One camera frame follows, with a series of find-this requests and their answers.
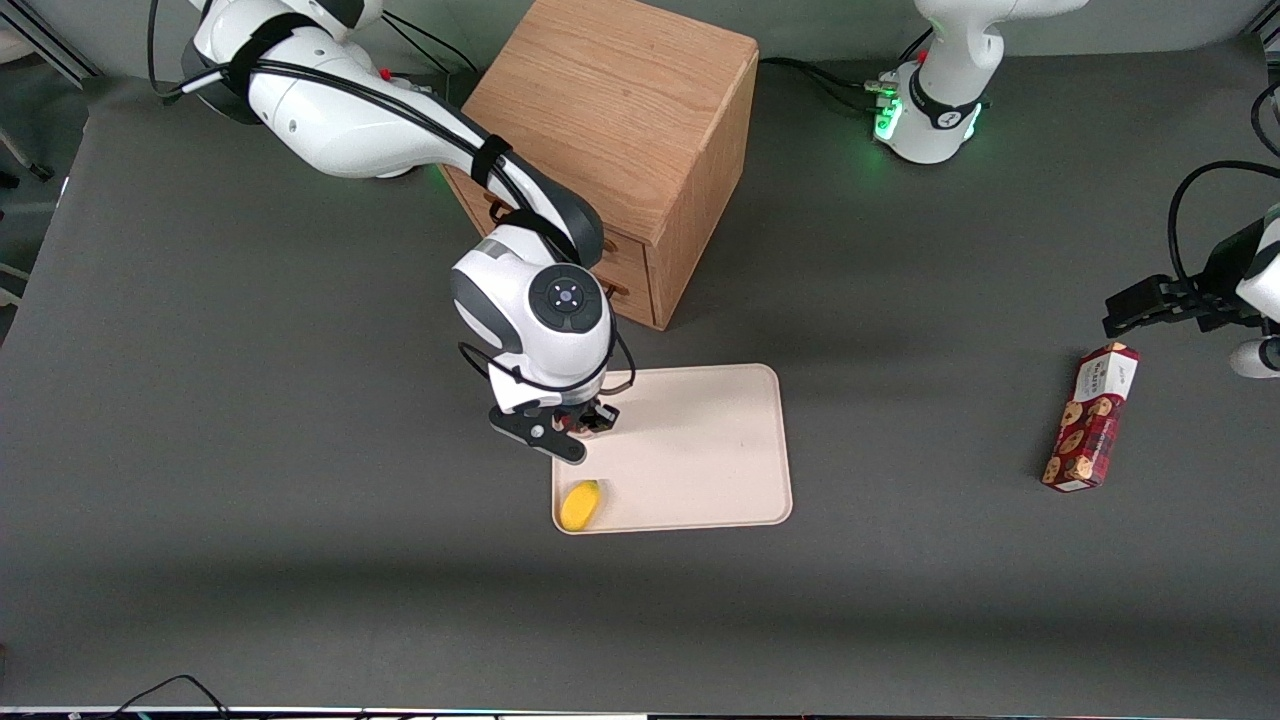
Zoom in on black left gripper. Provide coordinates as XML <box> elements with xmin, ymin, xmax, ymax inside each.
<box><xmin>1102</xmin><ymin>219</ymin><xmax>1270</xmax><ymax>340</ymax></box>

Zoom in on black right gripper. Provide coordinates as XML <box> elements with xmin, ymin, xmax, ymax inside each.
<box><xmin>548</xmin><ymin>394</ymin><xmax>621</xmax><ymax>439</ymax></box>

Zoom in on beige plastic tray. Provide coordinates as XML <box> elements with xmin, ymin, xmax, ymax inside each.
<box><xmin>551</xmin><ymin>363</ymin><xmax>794</xmax><ymax>536</ymax></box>

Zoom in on yellow toy lemon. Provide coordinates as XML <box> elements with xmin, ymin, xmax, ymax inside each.
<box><xmin>559</xmin><ymin>480</ymin><xmax>603</xmax><ymax>533</ymax></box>

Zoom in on red cookie box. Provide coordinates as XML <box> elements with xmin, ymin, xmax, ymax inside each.
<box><xmin>1040</xmin><ymin>342</ymin><xmax>1142</xmax><ymax>494</ymax></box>

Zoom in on wooden two-drawer cabinet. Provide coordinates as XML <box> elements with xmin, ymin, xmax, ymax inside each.
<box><xmin>438</xmin><ymin>0</ymin><xmax>761</xmax><ymax>332</ymax></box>

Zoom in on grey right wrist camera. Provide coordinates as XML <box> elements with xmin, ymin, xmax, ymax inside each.
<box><xmin>488</xmin><ymin>405</ymin><xmax>589</xmax><ymax>467</ymax></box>

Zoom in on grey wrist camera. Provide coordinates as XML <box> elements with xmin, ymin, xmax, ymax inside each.
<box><xmin>488</xmin><ymin>405</ymin><xmax>589</xmax><ymax>467</ymax></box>
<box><xmin>1229</xmin><ymin>338</ymin><xmax>1280</xmax><ymax>380</ymax></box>

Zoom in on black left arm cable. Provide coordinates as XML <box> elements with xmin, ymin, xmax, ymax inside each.
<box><xmin>1167</xmin><ymin>159</ymin><xmax>1280</xmax><ymax>291</ymax></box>

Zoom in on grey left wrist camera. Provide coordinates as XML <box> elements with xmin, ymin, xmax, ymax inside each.
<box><xmin>1229</xmin><ymin>338</ymin><xmax>1280</xmax><ymax>380</ymax></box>

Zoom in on black looped cable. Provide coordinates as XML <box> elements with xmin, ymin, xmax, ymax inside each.
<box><xmin>1249</xmin><ymin>78</ymin><xmax>1280</xmax><ymax>161</ymax></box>

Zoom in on black left base cables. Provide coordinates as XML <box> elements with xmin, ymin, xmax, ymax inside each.
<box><xmin>757</xmin><ymin>30</ymin><xmax>936</xmax><ymax>116</ymax></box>

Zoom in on black base cables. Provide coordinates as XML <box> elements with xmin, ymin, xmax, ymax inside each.
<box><xmin>380</xmin><ymin>12</ymin><xmax>481</xmax><ymax>79</ymax></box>
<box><xmin>757</xmin><ymin>30</ymin><xmax>936</xmax><ymax>116</ymax></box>

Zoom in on black right base cables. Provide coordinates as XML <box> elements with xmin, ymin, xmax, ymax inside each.
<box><xmin>380</xmin><ymin>12</ymin><xmax>481</xmax><ymax>79</ymax></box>

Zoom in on black cable at table edge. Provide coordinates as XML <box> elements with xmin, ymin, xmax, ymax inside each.
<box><xmin>95</xmin><ymin>674</ymin><xmax>233</xmax><ymax>720</ymax></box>

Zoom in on aluminium frame bar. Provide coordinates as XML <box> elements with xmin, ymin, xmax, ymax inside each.
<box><xmin>0</xmin><ymin>0</ymin><xmax>103</xmax><ymax>89</ymax></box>

